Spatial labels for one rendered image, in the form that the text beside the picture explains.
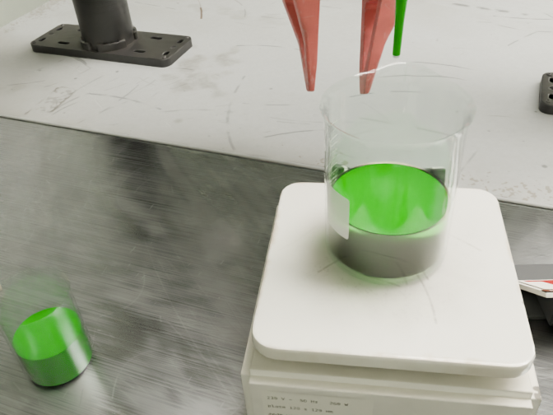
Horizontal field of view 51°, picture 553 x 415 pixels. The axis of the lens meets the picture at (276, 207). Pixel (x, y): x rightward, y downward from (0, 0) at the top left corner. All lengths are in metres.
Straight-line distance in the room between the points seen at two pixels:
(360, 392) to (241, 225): 0.21
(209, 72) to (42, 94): 0.19
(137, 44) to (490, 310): 0.58
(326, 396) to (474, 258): 0.10
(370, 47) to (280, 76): 0.29
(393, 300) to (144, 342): 0.17
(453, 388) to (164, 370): 0.17
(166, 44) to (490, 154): 0.40
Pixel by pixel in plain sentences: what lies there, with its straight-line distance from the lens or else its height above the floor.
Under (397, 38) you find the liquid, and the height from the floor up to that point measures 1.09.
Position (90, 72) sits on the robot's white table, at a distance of 0.72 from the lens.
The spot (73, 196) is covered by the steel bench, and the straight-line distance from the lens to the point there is 0.51.
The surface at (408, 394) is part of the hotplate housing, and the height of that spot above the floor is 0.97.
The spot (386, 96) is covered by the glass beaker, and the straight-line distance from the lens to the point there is 0.28.
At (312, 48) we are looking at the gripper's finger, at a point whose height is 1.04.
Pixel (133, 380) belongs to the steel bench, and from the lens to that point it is 0.36.
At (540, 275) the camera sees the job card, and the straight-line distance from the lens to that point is 0.42.
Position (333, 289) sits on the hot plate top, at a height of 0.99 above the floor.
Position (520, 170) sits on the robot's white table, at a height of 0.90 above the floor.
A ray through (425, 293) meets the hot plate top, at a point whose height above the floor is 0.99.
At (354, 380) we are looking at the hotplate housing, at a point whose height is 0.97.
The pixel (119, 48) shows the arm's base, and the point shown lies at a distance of 0.75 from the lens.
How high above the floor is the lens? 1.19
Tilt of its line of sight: 39 degrees down
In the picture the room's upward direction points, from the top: 4 degrees counter-clockwise
